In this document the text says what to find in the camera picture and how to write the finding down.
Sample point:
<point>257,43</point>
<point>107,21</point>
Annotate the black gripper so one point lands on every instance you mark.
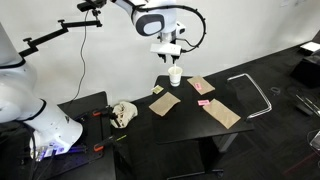
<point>168,39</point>

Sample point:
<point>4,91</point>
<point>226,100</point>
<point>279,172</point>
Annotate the white pen blue cap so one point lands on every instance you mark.
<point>174,67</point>

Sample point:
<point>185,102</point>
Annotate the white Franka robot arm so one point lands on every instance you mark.
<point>50,123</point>

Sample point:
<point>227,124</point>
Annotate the white paper cup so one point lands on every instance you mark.
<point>175,78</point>

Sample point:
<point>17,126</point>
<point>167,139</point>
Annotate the yellow sticky note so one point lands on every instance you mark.
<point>157,89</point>

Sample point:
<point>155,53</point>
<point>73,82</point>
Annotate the pink label on envelope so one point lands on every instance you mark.
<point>198,86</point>

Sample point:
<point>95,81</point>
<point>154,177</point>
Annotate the medium brown paper envelope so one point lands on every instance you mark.
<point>164,104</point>

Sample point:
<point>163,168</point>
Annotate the small brown paper envelope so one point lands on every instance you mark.
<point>205,87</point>

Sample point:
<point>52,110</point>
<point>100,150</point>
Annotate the loose pink label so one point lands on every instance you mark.
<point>203,102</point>

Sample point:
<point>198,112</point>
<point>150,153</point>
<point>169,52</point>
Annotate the crumpled white cloth bag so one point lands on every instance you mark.
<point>125,113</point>

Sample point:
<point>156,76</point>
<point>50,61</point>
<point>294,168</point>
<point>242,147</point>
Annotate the large brown paper envelope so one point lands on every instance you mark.
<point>221,114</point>

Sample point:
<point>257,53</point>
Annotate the orange black bar clamp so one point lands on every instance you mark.
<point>108,113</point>
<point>103,144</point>

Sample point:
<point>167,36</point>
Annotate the yellow green marker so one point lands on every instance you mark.
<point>121,137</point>

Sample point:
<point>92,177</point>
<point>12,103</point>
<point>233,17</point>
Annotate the black case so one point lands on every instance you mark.
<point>306,70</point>

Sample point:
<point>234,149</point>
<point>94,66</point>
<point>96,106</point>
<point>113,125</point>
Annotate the white paper sheet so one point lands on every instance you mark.
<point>311,46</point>

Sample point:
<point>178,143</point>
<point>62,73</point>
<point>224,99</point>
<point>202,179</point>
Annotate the metal floor bars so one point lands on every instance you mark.
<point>308,104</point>

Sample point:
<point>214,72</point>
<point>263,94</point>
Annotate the clear plastic container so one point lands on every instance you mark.
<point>315,140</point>

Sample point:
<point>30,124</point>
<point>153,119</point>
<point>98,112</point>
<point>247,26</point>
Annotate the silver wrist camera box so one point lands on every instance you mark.
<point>165,49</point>

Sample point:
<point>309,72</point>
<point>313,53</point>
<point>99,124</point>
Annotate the black mounted camera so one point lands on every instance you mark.
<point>87,5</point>

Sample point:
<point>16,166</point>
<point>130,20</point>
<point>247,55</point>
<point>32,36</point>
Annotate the black chair metal frame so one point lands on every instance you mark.
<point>260,93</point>

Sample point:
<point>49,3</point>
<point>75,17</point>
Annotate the black table pedestal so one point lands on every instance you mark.
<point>210,153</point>

